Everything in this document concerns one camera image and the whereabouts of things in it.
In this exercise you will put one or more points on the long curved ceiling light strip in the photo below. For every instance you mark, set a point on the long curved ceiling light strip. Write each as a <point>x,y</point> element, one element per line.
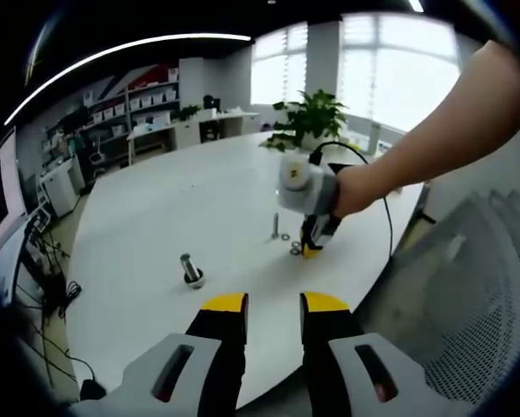
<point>112,54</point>

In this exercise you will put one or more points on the black coffee machine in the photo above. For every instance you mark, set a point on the black coffee machine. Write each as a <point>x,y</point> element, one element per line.
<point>211,102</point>

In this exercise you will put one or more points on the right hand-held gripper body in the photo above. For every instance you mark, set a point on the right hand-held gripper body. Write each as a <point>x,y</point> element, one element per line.
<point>308,184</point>

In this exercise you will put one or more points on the black power adapter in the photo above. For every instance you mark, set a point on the black power adapter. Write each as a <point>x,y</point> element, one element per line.
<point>92,388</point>

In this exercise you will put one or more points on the white wooden-legged desk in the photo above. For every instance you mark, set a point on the white wooden-legged desk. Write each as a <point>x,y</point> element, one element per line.
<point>190,128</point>

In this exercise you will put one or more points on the steel washer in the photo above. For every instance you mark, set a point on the steel washer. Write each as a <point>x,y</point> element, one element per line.
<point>294,250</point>
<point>284,236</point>

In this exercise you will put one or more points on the green potted plant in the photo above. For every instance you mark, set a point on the green potted plant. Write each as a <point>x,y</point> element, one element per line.
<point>314,115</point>

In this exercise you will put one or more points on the white office chair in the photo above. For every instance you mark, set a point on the white office chair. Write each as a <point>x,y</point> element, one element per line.
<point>95,150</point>

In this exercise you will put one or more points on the grey mesh office chair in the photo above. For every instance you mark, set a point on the grey mesh office chair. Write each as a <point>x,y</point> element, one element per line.
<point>460,282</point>

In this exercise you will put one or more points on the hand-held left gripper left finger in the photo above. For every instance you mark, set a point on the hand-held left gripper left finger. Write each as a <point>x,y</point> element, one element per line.
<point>218,347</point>

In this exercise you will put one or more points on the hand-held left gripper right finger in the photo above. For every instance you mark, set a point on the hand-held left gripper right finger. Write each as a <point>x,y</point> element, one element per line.
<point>329,347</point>

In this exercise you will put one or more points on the shelf with white bins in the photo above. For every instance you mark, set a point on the shelf with white bins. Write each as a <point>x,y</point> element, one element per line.
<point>131,100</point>

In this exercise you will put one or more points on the large steel threaded stud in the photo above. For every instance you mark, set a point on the large steel threaded stud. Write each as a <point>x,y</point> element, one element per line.
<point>190,267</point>

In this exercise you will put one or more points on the small steel threaded stud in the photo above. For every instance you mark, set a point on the small steel threaded stud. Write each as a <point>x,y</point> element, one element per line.
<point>275,223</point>

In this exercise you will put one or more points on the white low cabinet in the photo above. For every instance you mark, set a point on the white low cabinet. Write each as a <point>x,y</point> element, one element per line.
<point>62,189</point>

